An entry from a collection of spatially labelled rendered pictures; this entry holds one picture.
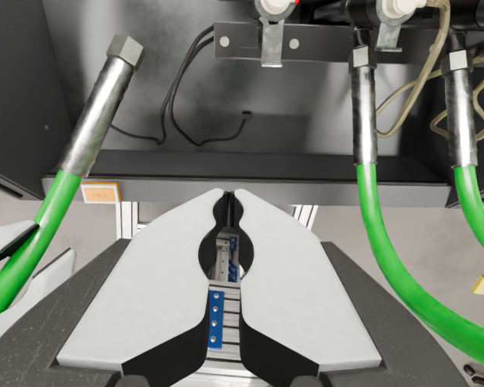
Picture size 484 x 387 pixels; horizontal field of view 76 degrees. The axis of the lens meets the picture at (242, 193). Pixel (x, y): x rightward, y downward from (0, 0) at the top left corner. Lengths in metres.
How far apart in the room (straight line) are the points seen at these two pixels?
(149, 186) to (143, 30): 0.24
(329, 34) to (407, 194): 0.27
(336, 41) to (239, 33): 0.11
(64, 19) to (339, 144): 0.48
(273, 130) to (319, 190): 0.15
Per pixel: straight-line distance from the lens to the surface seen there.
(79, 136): 0.22
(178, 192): 0.48
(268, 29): 0.24
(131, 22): 0.56
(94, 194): 0.50
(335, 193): 0.49
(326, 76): 0.56
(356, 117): 0.27
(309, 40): 0.39
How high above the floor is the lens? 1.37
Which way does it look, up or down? 62 degrees down
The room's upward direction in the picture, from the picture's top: 178 degrees clockwise
